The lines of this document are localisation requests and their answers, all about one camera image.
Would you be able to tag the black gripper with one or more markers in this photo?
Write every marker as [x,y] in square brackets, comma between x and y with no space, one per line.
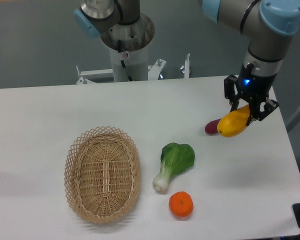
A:
[253,88]

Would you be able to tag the green bok choy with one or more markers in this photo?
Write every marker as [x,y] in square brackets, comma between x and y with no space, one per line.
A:
[175,159]

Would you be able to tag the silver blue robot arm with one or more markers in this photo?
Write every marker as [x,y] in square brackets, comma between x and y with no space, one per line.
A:
[269,24]

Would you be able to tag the white metal base frame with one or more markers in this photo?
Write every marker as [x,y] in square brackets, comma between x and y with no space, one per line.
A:
[137,72]

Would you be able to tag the yellow mango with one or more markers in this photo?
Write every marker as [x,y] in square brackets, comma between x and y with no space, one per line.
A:
[234,122]

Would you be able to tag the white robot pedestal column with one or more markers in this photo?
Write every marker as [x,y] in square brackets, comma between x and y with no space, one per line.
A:
[129,43]

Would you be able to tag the orange tangerine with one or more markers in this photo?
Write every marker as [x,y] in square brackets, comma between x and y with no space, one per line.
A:
[181,204]

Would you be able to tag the woven wicker basket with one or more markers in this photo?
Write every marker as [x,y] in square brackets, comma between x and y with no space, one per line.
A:
[102,175]

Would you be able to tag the purple sweet potato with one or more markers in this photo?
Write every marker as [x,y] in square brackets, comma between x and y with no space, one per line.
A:
[211,128]

